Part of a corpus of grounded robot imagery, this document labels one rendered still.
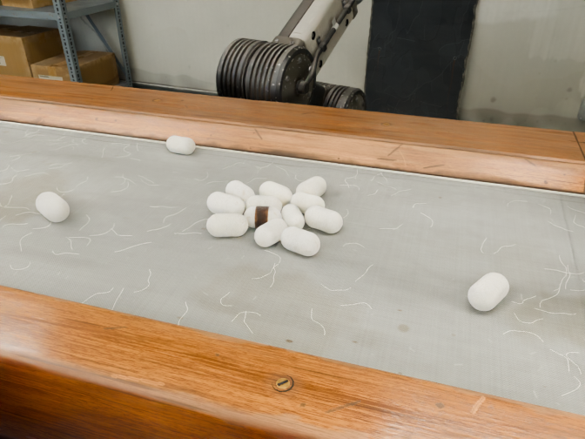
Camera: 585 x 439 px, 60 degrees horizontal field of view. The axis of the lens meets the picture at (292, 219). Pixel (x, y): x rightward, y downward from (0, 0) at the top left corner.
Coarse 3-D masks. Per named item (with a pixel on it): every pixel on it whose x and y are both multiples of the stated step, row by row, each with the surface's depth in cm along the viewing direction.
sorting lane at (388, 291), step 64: (0, 128) 66; (0, 192) 51; (64, 192) 51; (128, 192) 51; (192, 192) 51; (256, 192) 51; (384, 192) 51; (448, 192) 51; (512, 192) 51; (0, 256) 42; (64, 256) 42; (128, 256) 42; (192, 256) 42; (256, 256) 42; (320, 256) 42; (384, 256) 42; (448, 256) 42; (512, 256) 42; (576, 256) 42; (192, 320) 35; (256, 320) 35; (320, 320) 35; (384, 320) 35; (448, 320) 35; (512, 320) 35; (576, 320) 35; (448, 384) 31; (512, 384) 31; (576, 384) 31
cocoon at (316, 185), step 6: (306, 180) 49; (312, 180) 49; (318, 180) 49; (324, 180) 50; (300, 186) 48; (306, 186) 48; (312, 186) 48; (318, 186) 49; (324, 186) 49; (306, 192) 48; (312, 192) 48; (318, 192) 49
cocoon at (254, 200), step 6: (252, 198) 46; (258, 198) 46; (264, 198) 46; (270, 198) 46; (276, 198) 46; (246, 204) 46; (252, 204) 46; (258, 204) 46; (264, 204) 46; (270, 204) 46; (276, 204) 46
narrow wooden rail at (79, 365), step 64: (0, 320) 32; (64, 320) 32; (128, 320) 32; (0, 384) 31; (64, 384) 29; (128, 384) 28; (192, 384) 28; (256, 384) 28; (320, 384) 28; (384, 384) 28
